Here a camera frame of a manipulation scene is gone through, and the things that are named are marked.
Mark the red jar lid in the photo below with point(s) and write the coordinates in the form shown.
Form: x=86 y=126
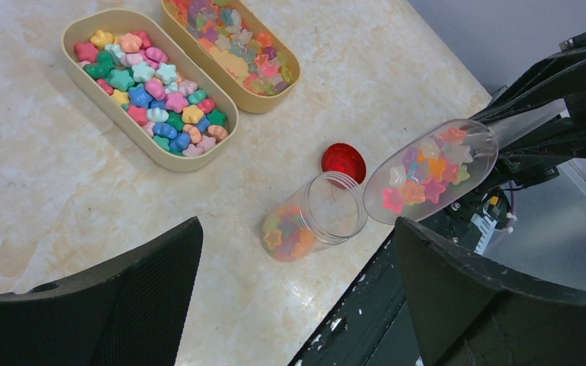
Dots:
x=342 y=157

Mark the beige tray opaque candies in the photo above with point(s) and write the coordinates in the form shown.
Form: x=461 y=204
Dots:
x=151 y=88

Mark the clear plastic jar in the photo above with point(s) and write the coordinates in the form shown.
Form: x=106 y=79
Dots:
x=324 y=212

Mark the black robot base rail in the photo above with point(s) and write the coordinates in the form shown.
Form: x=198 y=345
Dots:
x=371 y=324

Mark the clear plastic scoop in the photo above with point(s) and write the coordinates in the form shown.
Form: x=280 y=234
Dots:
x=445 y=163

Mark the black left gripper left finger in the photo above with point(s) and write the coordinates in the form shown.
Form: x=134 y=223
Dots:
x=128 y=310

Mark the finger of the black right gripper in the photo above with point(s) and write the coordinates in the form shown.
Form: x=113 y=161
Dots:
x=555 y=141
x=559 y=76

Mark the beige tray translucent candies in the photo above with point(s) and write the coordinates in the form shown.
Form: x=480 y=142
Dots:
x=235 y=49

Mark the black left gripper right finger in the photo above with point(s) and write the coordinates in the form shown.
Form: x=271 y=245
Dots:
x=470 y=310

